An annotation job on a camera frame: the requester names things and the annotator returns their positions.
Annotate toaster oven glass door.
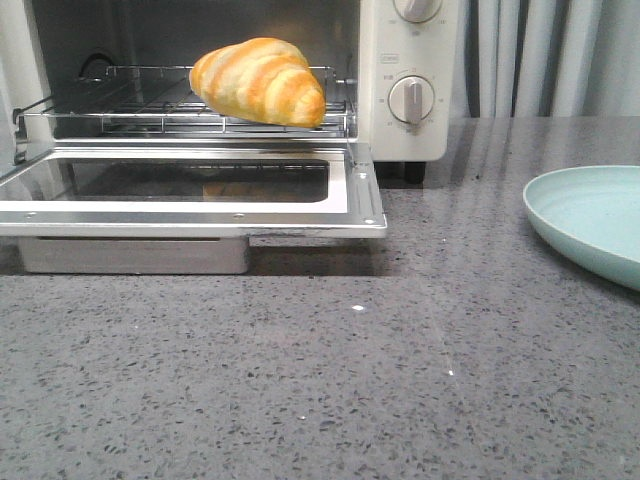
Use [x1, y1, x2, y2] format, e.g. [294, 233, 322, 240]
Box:
[1, 139, 387, 274]

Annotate light green plate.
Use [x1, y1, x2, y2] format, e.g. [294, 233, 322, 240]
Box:
[523, 165, 639, 290]

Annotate white Toshiba toaster oven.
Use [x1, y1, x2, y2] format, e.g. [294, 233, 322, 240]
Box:
[1, 1, 458, 183]

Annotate lower oven timer knob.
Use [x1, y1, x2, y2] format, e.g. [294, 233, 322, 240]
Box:
[388, 76, 435, 126]

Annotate golden croissant bread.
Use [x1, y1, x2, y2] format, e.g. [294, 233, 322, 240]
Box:
[189, 37, 326, 128]

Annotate upper oven control knob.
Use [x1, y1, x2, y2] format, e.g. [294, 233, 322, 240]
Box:
[393, 0, 442, 24]

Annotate grey curtain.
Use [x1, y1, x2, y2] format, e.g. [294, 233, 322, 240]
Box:
[451, 1, 639, 118]

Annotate metal wire oven rack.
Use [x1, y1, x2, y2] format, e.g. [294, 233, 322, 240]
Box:
[13, 65, 357, 140]

